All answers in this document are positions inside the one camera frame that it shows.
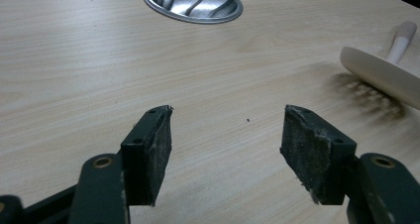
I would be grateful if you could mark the shiny metal bowl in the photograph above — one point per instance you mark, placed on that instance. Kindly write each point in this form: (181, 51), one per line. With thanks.
(194, 3)

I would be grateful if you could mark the cream brush with dark bristles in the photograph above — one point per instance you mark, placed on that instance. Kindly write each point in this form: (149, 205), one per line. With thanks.
(379, 72)

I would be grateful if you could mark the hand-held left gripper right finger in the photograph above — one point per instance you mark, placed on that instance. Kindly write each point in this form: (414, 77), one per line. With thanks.
(317, 154)

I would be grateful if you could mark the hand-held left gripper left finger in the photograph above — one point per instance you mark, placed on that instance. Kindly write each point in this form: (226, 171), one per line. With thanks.
(145, 158)

